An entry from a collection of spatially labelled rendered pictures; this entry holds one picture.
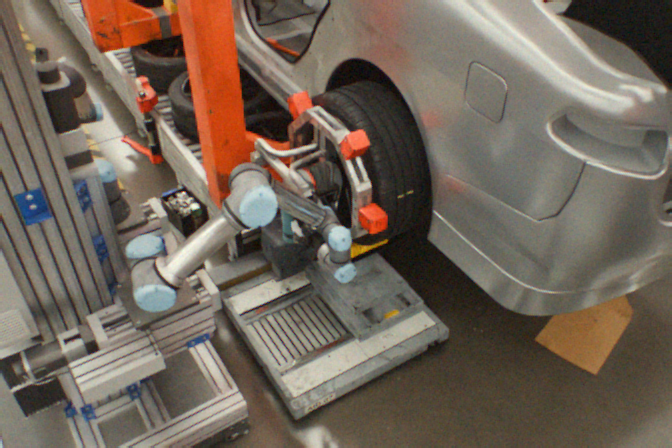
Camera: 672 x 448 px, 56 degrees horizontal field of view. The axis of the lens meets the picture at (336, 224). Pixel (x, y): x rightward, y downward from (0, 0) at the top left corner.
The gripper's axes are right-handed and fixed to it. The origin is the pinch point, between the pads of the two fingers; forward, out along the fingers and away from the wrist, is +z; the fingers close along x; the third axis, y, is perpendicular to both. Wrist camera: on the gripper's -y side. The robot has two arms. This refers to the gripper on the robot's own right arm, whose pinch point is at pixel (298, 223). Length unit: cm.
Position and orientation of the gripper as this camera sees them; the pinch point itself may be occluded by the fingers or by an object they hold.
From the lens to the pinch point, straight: 242.5
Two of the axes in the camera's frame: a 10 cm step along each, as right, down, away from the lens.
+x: -8.5, 3.4, -4.0
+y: 0.0, -7.6, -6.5
